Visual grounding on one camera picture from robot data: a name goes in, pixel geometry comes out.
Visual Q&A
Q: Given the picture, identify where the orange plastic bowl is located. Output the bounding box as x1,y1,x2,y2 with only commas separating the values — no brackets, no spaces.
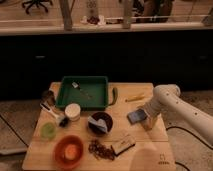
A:
53,135,84,171

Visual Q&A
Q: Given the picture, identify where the black cable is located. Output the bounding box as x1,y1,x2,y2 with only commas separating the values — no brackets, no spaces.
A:
165,125,213,171

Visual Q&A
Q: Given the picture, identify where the black office chair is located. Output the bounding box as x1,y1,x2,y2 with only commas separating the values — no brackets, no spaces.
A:
21,0,53,14

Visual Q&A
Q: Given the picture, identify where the white plastic cup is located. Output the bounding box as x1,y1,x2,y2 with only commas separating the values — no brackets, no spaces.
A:
65,103,81,121

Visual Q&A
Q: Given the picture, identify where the blue grey sponge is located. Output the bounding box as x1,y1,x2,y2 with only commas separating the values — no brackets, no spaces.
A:
127,109,147,124

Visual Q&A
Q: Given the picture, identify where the blue white crumpled cloth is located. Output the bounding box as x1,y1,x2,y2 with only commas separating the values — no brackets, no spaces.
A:
88,116,108,134

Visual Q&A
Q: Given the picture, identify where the small silver item in tray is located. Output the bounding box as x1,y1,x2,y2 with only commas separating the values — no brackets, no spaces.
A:
72,82,79,89

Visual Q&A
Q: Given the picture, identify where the green plastic cup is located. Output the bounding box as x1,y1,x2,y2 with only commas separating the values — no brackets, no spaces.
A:
40,122,56,139

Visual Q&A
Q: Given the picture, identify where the wooden block eraser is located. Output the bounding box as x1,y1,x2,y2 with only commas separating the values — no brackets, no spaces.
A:
111,135,136,156

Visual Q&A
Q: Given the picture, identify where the tan wooden gripper body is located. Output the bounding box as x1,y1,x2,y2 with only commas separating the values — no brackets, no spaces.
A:
141,108,160,131

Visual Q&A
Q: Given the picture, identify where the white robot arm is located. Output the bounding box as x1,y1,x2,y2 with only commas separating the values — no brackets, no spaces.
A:
142,84,213,145

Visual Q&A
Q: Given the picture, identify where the dark brown bowl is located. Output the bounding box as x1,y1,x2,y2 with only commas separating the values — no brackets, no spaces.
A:
91,112,113,134

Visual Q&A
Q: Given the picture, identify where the green plastic tray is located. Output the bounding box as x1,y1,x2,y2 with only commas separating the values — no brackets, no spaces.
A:
56,76,108,111

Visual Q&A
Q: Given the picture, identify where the green pepper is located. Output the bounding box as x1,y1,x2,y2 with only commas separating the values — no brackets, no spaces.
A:
109,87,118,106

